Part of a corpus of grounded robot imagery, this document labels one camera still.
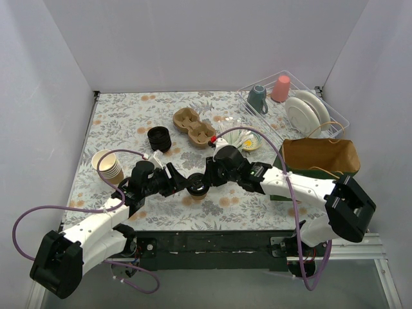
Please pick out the floral tablecloth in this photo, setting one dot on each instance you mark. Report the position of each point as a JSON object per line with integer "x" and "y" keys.
{"x": 201, "y": 162}

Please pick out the stack of black lids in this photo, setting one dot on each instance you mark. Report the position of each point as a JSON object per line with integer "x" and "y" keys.
{"x": 159, "y": 139}

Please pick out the paper wrapped straw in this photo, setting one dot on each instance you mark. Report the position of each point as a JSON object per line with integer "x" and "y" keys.
{"x": 226, "y": 123}
{"x": 239, "y": 138}

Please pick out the pink plastic cup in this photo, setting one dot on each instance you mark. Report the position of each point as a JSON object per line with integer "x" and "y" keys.
{"x": 281, "y": 89}

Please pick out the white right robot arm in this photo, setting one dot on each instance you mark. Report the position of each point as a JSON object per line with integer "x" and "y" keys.
{"x": 348, "y": 208}

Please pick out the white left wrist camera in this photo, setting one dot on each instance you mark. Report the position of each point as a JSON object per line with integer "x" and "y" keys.
{"x": 154, "y": 158}

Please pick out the white plate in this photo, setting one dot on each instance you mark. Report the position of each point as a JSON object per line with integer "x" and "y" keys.
{"x": 301, "y": 116}
{"x": 317, "y": 106}

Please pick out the brown paper coffee cup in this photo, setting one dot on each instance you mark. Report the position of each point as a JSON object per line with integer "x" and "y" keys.
{"x": 198, "y": 197}

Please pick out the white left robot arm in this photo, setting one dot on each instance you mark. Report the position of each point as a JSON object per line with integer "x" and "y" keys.
{"x": 64, "y": 257}

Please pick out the green paper bag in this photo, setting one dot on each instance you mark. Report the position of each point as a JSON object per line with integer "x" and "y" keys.
{"x": 320, "y": 158}

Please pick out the stack of brown paper cups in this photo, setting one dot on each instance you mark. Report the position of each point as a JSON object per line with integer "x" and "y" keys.
{"x": 110, "y": 167}

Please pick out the brown cardboard cup carrier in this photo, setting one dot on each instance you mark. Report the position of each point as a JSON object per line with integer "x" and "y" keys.
{"x": 187, "y": 120}

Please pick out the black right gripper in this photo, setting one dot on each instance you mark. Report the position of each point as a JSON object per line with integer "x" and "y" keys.
{"x": 210, "y": 174}

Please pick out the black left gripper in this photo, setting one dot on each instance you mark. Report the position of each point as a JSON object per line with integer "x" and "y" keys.
{"x": 168, "y": 179}

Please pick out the teal mug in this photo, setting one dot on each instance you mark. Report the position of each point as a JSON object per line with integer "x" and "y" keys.
{"x": 257, "y": 99}

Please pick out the white wire dish rack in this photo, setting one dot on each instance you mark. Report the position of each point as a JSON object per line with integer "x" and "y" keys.
{"x": 276, "y": 119}

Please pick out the blue yellow patterned bowl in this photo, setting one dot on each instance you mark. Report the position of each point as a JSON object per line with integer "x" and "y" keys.
{"x": 252, "y": 143}

